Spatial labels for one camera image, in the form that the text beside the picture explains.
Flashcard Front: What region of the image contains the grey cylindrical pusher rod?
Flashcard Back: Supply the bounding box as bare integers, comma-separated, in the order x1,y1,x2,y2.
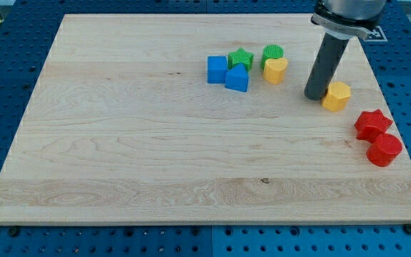
304,33,349,101

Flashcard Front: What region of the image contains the yellow hexagon block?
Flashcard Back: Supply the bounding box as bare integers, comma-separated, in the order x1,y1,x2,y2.
321,81,351,112

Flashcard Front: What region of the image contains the red star block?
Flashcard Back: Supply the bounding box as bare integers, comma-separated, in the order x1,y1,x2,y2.
354,109,393,143

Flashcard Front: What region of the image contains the green star block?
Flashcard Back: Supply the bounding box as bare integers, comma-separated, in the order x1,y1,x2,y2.
228,47,254,71

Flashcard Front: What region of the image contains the black white fiducial marker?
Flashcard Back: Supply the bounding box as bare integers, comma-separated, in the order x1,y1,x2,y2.
364,26,387,42

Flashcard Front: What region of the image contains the green cylinder block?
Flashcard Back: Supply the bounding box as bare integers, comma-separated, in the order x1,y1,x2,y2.
260,44,284,69

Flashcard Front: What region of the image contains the yellow heart block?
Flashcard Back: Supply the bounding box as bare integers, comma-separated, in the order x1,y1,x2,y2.
263,57,289,84

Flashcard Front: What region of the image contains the blue triangular prism block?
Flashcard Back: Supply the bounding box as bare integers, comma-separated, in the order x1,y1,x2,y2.
225,63,249,92

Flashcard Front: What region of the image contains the red cylinder block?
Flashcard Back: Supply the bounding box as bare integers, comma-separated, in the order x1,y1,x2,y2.
366,133,402,167

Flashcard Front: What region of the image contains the blue cube block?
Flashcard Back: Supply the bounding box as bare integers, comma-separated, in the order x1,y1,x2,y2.
207,56,228,84

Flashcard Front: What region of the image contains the light wooden board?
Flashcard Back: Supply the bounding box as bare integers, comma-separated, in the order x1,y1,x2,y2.
0,14,411,226

